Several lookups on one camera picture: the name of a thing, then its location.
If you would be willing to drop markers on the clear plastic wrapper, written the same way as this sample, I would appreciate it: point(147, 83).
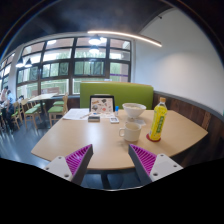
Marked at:
point(141, 121)

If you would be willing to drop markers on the white paper sheets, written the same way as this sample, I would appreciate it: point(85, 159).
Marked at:
point(73, 114)

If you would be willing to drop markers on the white ceramic mug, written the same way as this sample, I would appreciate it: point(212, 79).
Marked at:
point(131, 132)

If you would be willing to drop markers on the yellow drink bottle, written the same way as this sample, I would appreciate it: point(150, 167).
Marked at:
point(158, 121)

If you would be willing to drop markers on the black pendant ceiling lamps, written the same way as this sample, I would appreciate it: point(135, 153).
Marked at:
point(94, 41)

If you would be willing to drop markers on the long curved light strip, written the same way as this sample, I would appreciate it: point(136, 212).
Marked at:
point(126, 35)

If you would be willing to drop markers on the white ceramic bowl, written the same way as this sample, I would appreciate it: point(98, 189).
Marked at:
point(134, 110)

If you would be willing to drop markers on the small dark box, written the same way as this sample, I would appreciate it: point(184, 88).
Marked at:
point(94, 118)

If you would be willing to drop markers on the wooden chairs with green seats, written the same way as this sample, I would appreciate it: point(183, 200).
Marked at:
point(55, 109)

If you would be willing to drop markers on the black-framed tablet with pictures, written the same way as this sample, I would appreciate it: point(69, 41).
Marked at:
point(101, 104)

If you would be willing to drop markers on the wooden dining table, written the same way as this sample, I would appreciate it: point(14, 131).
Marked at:
point(41, 97)

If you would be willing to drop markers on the small blue-capped glue bottle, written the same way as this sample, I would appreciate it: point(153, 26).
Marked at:
point(116, 111)

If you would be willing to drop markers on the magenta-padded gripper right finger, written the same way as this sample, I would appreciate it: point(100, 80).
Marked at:
point(160, 166)

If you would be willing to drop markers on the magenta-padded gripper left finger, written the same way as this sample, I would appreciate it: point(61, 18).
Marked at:
point(58, 167)

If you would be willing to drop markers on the green upholstered bench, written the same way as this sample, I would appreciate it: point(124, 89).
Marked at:
point(133, 95)

